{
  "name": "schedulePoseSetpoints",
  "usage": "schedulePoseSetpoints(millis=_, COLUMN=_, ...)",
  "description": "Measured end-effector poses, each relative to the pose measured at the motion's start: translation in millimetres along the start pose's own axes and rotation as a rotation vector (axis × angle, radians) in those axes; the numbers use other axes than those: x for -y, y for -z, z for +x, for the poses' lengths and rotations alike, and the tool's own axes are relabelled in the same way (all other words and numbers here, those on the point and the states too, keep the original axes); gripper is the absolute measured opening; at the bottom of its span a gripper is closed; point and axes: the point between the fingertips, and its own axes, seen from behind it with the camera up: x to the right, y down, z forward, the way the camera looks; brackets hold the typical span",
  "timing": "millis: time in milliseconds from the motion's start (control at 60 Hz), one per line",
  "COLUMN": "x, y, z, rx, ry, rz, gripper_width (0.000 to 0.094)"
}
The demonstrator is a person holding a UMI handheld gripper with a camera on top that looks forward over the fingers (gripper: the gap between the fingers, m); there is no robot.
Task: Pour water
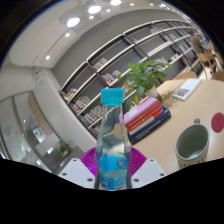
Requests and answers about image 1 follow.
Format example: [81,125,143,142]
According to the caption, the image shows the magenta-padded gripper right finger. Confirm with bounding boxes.
[127,147,167,190]

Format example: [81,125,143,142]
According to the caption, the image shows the flat round red coaster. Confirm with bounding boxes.
[210,112,224,134]

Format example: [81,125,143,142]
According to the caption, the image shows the green patterned ceramic mug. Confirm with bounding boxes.
[174,118,210,171]

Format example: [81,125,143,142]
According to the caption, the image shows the small background potted plant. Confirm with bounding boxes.
[56,139,74,158]

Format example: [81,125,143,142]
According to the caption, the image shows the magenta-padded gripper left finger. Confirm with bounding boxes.
[58,147,100,190]

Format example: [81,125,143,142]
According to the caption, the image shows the red hardcover book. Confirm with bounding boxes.
[125,108,165,134]
[123,103,164,129]

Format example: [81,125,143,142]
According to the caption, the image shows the pink book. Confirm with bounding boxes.
[123,96,162,125]

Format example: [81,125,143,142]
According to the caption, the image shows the wooden slatted chair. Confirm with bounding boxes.
[196,49,216,72]

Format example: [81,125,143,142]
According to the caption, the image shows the grey bookshelf unit with books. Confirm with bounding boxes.
[59,18,208,139]

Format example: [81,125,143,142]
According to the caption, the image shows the white book with printed cover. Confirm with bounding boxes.
[171,78,203,102]

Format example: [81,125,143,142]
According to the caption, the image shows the dark blue book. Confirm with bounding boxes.
[128,106,172,145]

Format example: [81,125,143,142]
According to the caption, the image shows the rounded tan chair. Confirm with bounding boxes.
[211,69,224,82]
[174,70,198,81]

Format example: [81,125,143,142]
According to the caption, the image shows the green potted plant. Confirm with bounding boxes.
[117,59,173,113]

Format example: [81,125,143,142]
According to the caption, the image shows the clear bottle with blue cap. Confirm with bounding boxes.
[94,88,133,192]

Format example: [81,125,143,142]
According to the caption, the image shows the round ceiling lights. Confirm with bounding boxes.
[44,0,168,61]

